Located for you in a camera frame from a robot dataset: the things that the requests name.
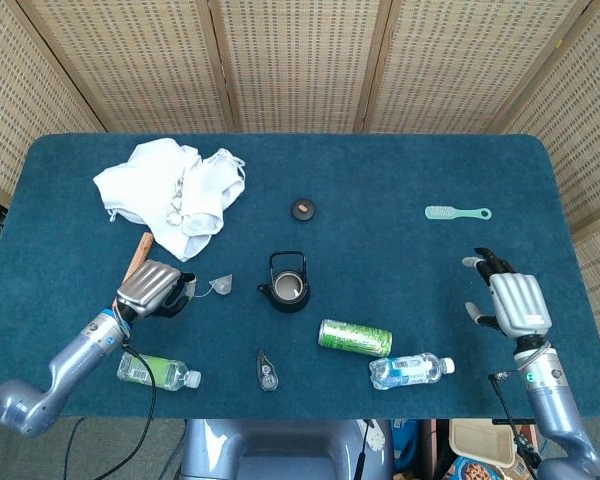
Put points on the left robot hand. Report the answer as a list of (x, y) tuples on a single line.
[(147, 285)]

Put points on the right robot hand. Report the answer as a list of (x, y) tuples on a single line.
[(520, 300)]

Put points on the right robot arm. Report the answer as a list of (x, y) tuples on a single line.
[(550, 400)]

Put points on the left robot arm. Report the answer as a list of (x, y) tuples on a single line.
[(70, 365)]

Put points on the white cloth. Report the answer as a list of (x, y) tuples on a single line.
[(140, 185)]

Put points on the black teapot lid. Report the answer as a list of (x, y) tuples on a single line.
[(302, 210)]

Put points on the wooden stick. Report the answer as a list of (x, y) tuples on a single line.
[(141, 252)]

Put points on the green label water bottle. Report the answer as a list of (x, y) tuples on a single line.
[(167, 372)]

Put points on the mint green brush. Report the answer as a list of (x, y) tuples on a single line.
[(442, 213)]

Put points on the blue label water bottle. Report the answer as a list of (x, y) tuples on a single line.
[(405, 371)]

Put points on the blue carpet table mat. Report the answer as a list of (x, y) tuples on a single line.
[(380, 270)]

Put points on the beige takeaway box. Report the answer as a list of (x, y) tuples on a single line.
[(480, 442)]

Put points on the correction tape dispenser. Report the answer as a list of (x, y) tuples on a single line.
[(268, 377)]

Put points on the green energy drink can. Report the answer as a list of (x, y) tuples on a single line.
[(355, 337)]

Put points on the cookie box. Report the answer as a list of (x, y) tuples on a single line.
[(472, 471)]

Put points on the blue package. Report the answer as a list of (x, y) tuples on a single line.
[(405, 445)]

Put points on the blue-grey robot torso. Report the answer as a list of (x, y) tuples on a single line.
[(280, 450)]

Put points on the woven bamboo folding screen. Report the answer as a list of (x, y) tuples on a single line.
[(300, 60)]

